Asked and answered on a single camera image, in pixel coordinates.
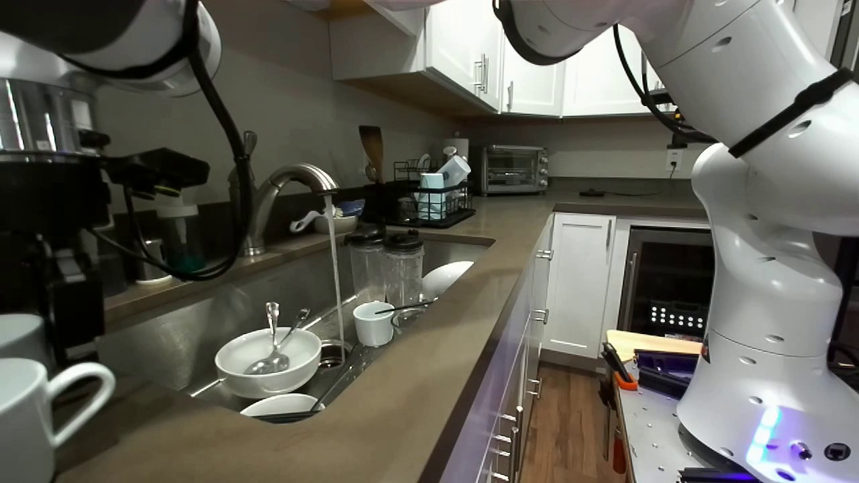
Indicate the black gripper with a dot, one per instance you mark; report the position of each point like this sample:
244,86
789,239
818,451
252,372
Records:
56,184

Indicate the white mug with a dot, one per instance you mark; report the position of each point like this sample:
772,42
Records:
28,436
26,336

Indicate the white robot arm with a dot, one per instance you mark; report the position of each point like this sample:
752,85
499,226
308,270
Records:
782,171

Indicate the white mug front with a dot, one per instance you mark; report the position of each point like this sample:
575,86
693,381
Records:
28,436

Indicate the white saucer sink edge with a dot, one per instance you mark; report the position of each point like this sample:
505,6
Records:
287,407

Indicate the small white cup in sink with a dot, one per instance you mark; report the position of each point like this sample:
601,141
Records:
374,322

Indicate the white plate in sink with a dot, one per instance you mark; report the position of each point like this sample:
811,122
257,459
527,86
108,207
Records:
440,279

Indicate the small steel cup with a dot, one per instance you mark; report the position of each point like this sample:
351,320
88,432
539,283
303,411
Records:
147,271

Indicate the soap dispenser green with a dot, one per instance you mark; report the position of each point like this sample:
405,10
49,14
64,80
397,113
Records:
182,224

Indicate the curved steel faucet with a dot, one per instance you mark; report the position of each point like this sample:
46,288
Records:
266,195

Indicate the spoon in bowl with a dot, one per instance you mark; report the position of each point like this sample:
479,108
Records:
275,361

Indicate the clear blender jar black lid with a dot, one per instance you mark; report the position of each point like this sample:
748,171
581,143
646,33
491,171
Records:
405,263

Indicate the black dish rack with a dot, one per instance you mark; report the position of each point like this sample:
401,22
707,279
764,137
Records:
434,196

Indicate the toaster oven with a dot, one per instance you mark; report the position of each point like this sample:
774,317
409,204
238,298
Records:
515,171

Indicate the white cabinet door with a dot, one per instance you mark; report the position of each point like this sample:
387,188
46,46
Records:
579,283

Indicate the yellow board on cart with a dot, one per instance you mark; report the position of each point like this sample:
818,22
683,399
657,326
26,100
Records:
628,345

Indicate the black wine fridge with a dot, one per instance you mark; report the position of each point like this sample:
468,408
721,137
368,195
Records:
668,283

